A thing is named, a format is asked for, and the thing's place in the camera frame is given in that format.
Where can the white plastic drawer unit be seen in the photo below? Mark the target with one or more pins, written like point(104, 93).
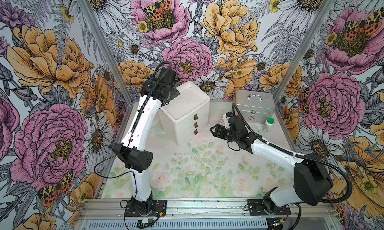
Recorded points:
point(187, 114)

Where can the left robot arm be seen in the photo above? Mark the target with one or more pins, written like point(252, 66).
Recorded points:
point(131, 151)

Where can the aluminium front rail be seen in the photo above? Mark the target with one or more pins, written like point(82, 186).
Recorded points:
point(205, 214)

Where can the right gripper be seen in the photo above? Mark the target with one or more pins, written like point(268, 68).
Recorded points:
point(218, 131)

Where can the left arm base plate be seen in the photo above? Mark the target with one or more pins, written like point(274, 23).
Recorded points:
point(151, 208)

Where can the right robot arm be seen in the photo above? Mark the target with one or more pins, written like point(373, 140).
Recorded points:
point(311, 179)

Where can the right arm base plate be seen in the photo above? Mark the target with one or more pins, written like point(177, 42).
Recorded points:
point(266, 207)

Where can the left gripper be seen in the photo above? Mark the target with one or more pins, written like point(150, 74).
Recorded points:
point(174, 93)

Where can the silver aluminium case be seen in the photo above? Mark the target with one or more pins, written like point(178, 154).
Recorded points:
point(256, 107)

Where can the white bottle green cap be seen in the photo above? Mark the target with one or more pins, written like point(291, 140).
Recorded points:
point(268, 124)

